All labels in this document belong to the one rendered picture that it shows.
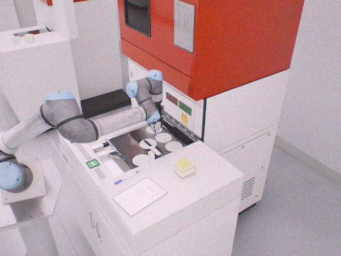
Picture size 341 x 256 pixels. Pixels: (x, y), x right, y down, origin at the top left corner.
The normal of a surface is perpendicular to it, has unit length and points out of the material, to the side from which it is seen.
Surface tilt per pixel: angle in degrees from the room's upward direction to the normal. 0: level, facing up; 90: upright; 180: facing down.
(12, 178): 53
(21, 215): 0
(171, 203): 0
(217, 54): 90
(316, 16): 90
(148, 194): 0
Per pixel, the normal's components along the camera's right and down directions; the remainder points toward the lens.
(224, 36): 0.57, 0.46
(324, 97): -0.82, 0.32
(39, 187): 0.22, -0.19
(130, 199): 0.00, -0.83
